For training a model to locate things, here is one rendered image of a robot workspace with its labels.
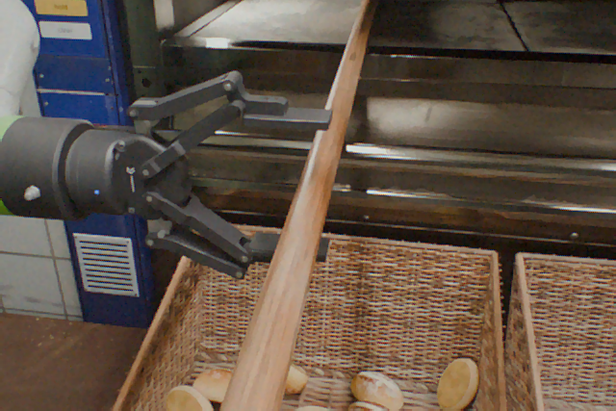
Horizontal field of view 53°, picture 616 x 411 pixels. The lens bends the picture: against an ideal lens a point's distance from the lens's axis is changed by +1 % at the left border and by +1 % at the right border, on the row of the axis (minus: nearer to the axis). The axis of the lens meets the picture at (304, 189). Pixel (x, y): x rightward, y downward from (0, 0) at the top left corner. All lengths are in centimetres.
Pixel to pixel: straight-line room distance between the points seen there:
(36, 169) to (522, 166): 47
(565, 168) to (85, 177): 47
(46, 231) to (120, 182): 84
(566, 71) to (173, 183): 69
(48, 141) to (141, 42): 58
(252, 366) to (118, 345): 103
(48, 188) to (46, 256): 88
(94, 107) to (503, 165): 74
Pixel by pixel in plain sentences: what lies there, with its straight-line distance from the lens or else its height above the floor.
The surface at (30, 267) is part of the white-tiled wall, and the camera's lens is 147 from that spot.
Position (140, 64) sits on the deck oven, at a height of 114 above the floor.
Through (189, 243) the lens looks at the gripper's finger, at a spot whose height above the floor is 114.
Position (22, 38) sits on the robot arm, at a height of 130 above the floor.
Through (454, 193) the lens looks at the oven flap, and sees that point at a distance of 109.
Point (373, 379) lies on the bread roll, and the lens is 114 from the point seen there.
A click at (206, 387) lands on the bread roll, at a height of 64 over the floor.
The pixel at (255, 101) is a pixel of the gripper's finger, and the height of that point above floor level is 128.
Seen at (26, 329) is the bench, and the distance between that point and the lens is 146.
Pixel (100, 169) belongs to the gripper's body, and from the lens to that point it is 54.
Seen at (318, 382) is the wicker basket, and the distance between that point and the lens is 121.
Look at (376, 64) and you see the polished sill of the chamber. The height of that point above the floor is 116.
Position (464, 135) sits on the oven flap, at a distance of 108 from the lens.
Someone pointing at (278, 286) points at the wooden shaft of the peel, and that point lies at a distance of 40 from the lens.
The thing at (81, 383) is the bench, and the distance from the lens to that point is 130.
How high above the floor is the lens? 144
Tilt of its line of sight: 27 degrees down
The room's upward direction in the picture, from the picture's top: straight up
